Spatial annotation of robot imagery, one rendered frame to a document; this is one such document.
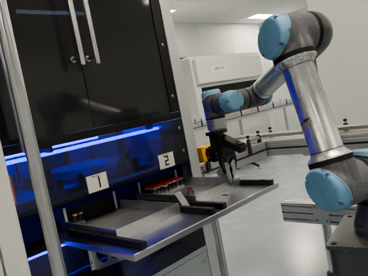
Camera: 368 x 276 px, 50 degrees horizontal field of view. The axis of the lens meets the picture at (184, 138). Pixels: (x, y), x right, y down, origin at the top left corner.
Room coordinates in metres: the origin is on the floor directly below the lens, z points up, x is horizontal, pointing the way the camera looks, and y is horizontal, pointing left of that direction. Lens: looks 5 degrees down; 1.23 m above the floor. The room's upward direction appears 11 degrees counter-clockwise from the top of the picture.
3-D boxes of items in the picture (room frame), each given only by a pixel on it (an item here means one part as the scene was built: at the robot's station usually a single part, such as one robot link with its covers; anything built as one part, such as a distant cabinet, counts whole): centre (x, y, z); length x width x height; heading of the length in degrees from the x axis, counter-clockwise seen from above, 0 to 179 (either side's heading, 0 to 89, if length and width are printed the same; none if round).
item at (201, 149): (1.84, -0.07, 1.00); 0.08 x 0.07 x 0.07; 44
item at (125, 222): (1.34, 0.27, 0.90); 0.34 x 0.26 x 0.04; 44
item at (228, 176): (1.51, -0.12, 0.95); 0.06 x 0.03 x 0.09; 44
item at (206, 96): (1.52, -0.13, 1.21); 0.09 x 0.08 x 0.11; 26
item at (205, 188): (1.58, 0.03, 0.90); 0.34 x 0.26 x 0.04; 45
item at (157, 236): (1.41, 0.10, 0.87); 0.70 x 0.48 x 0.02; 134
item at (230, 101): (1.44, -0.19, 1.21); 0.11 x 0.11 x 0.08; 26
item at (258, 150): (2.14, -0.18, 0.92); 0.69 x 0.16 x 0.16; 134
